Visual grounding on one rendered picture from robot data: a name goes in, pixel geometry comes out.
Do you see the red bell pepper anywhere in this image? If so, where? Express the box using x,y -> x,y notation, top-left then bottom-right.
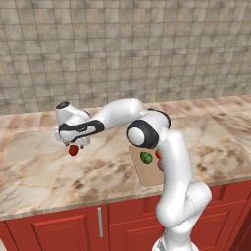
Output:
68,144 -> 80,157

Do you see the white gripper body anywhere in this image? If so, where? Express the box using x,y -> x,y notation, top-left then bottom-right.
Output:
60,134 -> 92,150

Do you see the tan wooden cutting board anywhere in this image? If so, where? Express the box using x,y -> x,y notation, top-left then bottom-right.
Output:
128,143 -> 166,188

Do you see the red cupboard door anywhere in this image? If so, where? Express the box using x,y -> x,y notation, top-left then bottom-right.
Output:
107,194 -> 167,251
190,180 -> 251,251
4,204 -> 110,251

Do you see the green avocado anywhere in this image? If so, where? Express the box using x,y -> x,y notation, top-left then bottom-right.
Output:
139,151 -> 154,165

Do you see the silver cupboard handle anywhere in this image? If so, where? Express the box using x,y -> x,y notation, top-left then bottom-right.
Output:
97,207 -> 104,238

